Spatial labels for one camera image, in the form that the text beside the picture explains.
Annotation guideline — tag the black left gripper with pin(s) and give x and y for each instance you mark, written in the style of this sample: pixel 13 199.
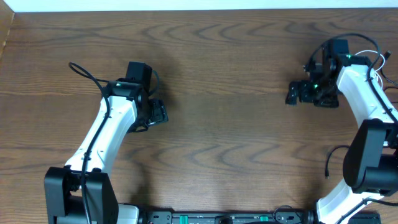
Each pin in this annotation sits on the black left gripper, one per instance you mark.
pixel 160 113

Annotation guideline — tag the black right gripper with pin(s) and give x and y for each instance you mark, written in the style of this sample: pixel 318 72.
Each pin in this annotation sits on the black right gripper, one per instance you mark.
pixel 331 102

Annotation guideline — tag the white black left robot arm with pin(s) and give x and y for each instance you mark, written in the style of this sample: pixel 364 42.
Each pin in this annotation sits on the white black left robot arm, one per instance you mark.
pixel 81 190

